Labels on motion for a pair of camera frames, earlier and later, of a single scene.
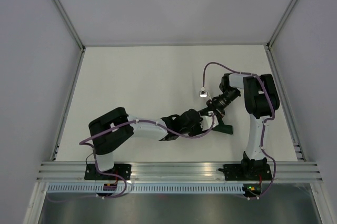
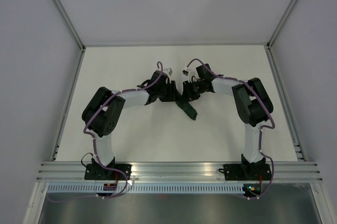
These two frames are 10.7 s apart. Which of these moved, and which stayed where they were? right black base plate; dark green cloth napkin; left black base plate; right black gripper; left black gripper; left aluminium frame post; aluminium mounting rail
Moved: dark green cloth napkin; left black gripper; right black gripper
Stayed: left black base plate; right black base plate; aluminium mounting rail; left aluminium frame post
